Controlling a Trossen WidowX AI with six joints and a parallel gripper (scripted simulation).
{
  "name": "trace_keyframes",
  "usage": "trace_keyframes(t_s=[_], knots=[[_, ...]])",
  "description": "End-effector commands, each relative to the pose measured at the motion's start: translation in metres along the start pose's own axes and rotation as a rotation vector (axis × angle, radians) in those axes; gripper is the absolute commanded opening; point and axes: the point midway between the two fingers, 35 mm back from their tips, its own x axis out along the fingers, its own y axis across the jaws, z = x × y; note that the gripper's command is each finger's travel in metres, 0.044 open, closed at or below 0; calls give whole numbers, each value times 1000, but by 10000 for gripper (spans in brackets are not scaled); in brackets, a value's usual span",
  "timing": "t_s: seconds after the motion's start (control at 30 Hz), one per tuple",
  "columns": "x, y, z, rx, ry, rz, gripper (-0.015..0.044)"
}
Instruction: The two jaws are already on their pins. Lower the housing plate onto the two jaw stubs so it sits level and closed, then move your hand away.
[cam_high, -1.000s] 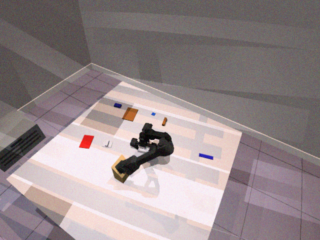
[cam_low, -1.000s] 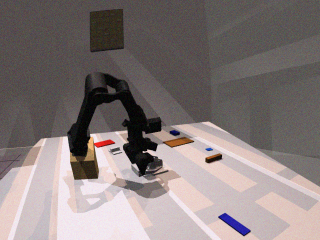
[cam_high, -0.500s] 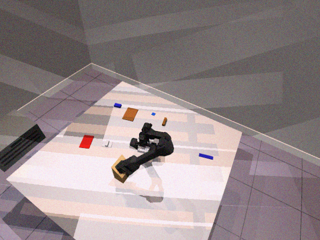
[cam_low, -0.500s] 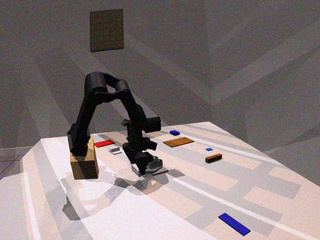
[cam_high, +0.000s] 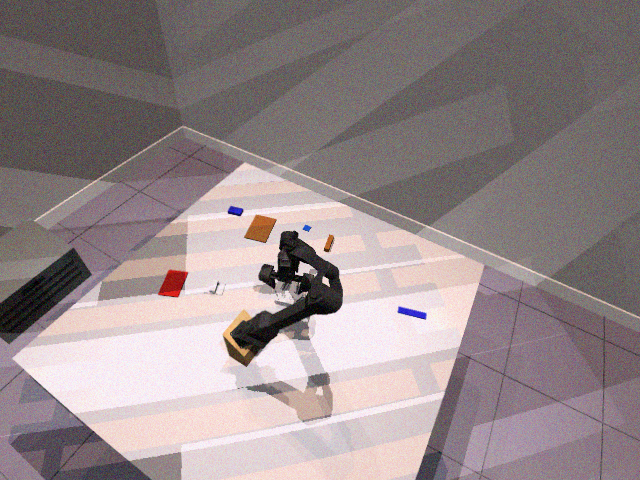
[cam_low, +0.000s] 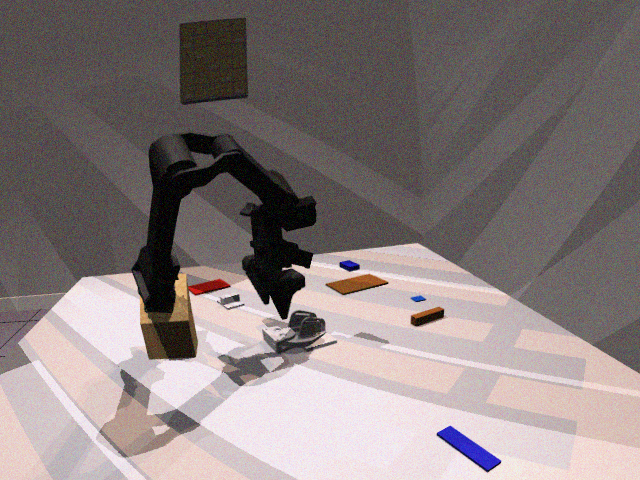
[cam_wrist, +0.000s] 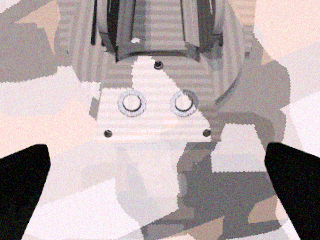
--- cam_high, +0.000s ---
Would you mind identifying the red flat rectangular plate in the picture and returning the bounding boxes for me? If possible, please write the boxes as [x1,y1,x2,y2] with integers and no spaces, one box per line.
[158,270,188,297]

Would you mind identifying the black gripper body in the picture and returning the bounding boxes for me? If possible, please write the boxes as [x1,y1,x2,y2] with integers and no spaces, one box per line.
[258,264,314,292]

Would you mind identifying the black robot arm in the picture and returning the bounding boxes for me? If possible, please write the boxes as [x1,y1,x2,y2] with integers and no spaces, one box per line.
[230,230,343,349]

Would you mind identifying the dark blue flat bar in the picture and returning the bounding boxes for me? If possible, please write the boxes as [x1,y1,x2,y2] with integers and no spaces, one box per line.
[397,306,427,320]

